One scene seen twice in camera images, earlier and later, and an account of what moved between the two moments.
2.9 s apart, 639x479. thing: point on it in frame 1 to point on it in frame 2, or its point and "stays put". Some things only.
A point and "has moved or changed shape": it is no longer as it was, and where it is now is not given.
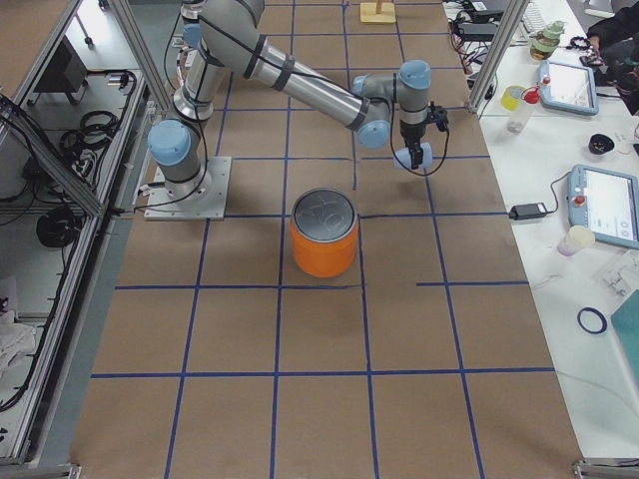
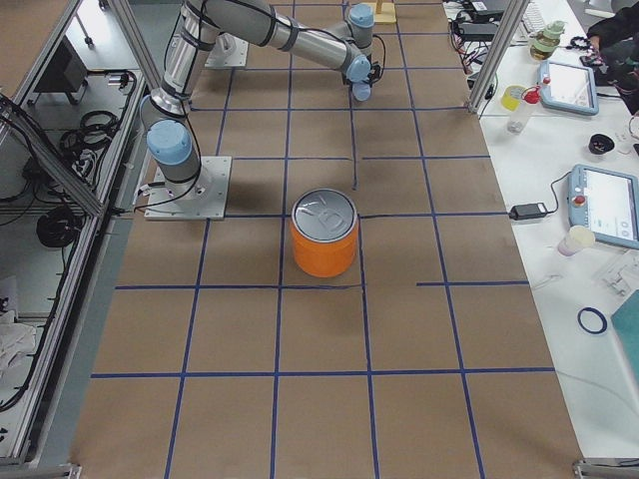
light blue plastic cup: x=402 y=157 has moved or changed shape
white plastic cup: x=575 y=239 stays put
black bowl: x=600 y=144 stays put
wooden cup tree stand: x=378 y=12 stays put
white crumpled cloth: x=16 y=339 stays put
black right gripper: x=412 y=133 to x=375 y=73
